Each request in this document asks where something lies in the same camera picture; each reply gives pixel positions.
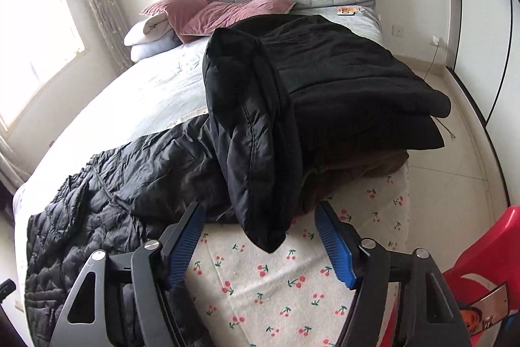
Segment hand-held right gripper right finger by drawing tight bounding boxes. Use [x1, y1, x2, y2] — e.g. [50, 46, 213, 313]
[315, 201, 472, 347]

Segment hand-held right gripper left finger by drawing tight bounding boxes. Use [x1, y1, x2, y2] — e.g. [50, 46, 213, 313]
[49, 202, 206, 347]

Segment dark grey quilted jacket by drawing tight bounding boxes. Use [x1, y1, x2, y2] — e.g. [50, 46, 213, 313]
[25, 113, 244, 347]

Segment black puffer jacket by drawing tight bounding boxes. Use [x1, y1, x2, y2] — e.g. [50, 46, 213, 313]
[202, 14, 451, 253]

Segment brown folded garment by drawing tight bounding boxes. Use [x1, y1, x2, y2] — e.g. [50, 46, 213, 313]
[292, 150, 410, 215]

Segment red plastic chair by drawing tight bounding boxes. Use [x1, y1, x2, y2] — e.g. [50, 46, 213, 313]
[441, 205, 520, 347]

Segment bed with cherry print sheet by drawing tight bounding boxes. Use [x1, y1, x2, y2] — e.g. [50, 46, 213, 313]
[12, 3, 411, 347]

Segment white pillows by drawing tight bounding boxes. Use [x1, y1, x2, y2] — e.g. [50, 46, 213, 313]
[123, 11, 183, 62]

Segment pink velvet pillow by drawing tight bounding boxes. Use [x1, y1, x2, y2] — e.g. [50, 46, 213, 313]
[174, 0, 296, 45]
[140, 0, 210, 31]

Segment window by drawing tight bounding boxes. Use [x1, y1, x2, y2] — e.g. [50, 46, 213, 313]
[0, 0, 86, 132]

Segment beige curtain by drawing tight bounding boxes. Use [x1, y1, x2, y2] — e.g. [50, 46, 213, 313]
[75, 0, 133, 73]

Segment white wardrobe with black trim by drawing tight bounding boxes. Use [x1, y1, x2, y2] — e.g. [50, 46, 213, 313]
[445, 0, 520, 209]

